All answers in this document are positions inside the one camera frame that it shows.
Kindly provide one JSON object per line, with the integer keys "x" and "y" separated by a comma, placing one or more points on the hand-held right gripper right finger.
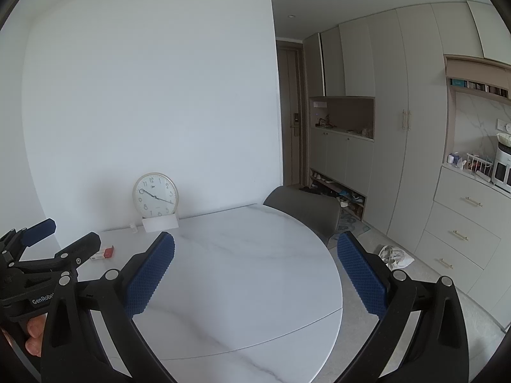
{"x": 361, "y": 275}

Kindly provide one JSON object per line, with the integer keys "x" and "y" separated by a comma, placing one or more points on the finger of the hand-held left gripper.
{"x": 80, "y": 247}
{"x": 38, "y": 231}

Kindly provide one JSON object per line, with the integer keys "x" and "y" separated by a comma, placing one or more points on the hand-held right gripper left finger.
{"x": 149, "y": 275}

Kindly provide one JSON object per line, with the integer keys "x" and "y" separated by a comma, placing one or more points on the person's left hand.
{"x": 36, "y": 335}

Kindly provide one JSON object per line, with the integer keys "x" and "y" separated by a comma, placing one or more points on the red and white box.
{"x": 106, "y": 252}

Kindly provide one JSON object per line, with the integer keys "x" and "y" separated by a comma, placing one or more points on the white plastic bag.
{"x": 395, "y": 257}

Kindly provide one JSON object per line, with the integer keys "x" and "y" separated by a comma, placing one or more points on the white paper card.
{"x": 159, "y": 224}

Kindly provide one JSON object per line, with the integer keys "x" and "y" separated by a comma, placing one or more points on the patterned door mat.
{"x": 355, "y": 221}

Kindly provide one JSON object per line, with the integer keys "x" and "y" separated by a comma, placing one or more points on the grey chair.
{"x": 303, "y": 211}

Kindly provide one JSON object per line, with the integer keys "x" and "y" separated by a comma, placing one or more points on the row of shoes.
{"x": 339, "y": 191}

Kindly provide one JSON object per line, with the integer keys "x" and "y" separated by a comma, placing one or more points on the grey built-in cabinet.
{"x": 399, "y": 167}

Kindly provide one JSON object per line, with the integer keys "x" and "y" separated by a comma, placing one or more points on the grey drawer cabinet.
{"x": 459, "y": 215}

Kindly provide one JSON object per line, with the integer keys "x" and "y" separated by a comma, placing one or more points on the white cup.
{"x": 453, "y": 158}

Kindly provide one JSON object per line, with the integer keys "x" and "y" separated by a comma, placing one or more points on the white dish rack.
{"x": 479, "y": 163}

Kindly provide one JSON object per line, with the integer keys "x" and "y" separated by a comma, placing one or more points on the white countertop appliance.
{"x": 503, "y": 163}

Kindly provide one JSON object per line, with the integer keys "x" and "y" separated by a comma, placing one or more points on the brown entrance door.
{"x": 289, "y": 99}

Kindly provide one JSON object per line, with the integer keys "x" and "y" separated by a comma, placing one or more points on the row of books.
{"x": 479, "y": 87}

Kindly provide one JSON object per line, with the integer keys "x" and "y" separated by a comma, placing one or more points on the round white wall clock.
{"x": 155, "y": 191}

